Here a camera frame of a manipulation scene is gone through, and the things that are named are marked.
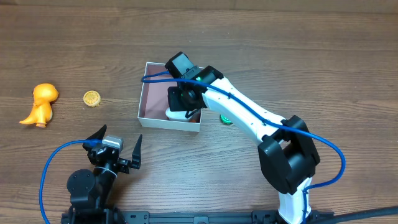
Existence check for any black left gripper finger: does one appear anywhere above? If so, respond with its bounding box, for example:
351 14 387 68
82 124 107 152
131 135 142 169

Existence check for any white plush duck toy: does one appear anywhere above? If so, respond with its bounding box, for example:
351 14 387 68
165 108 197 122

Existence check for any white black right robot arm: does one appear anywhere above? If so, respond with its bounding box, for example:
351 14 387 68
165 63 320 223

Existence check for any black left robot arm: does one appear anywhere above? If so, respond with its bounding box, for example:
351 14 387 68
67 125 142 210

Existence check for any white box pink interior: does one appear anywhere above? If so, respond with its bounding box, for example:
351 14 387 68
137 62 202 133

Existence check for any yellow round disc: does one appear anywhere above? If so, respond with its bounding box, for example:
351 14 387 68
83 90 101 107

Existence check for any green round disc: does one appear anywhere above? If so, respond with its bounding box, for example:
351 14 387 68
220 114 233 125

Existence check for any orange dinosaur figure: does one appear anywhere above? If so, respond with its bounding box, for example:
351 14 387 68
19 83 59 128

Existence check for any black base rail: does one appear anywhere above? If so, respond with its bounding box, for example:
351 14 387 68
60 210 335 224

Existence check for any thick black cable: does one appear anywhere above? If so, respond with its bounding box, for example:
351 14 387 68
323 205 398 224

